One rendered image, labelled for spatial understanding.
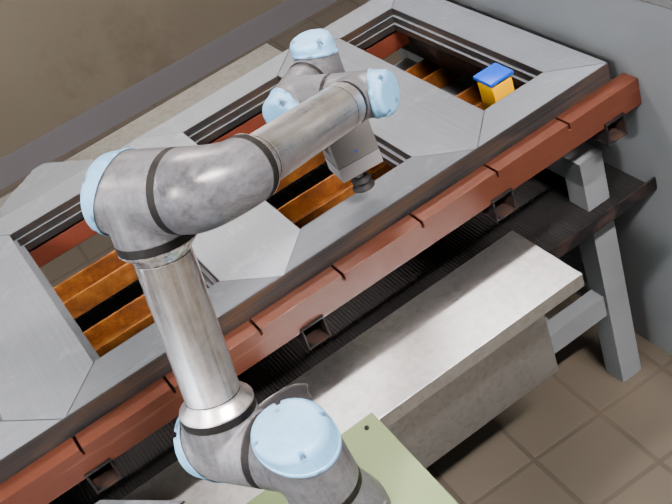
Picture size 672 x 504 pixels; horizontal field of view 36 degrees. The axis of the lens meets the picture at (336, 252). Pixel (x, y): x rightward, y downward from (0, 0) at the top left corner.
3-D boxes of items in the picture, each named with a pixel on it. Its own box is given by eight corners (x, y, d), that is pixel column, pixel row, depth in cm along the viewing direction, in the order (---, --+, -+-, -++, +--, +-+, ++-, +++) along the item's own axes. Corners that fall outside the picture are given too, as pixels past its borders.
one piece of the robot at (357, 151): (341, 77, 185) (367, 150, 195) (298, 100, 183) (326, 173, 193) (365, 96, 177) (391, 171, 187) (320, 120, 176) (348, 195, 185)
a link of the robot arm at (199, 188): (211, 162, 123) (395, 48, 160) (142, 165, 128) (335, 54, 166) (236, 250, 127) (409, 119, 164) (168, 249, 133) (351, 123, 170)
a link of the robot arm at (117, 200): (261, 508, 150) (140, 168, 128) (183, 494, 158) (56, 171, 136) (303, 457, 159) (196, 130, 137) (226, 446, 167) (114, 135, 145)
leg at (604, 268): (606, 370, 258) (560, 155, 217) (624, 357, 259) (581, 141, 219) (623, 383, 253) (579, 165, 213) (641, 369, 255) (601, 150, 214)
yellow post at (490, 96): (496, 156, 223) (477, 81, 211) (514, 144, 224) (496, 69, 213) (511, 164, 219) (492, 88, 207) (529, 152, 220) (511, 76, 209)
